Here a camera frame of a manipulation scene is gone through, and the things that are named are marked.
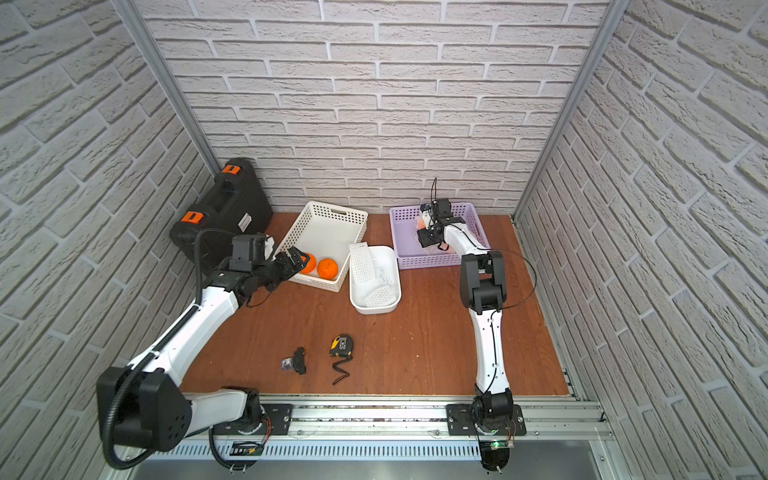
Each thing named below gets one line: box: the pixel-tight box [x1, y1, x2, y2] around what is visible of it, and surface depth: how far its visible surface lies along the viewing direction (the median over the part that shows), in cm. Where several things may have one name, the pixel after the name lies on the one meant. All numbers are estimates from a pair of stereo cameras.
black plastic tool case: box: [170, 157, 273, 272], surface depth 93 cm
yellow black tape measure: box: [329, 334, 353, 368], surface depth 85 cm
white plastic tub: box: [349, 246, 402, 315], surface depth 99 cm
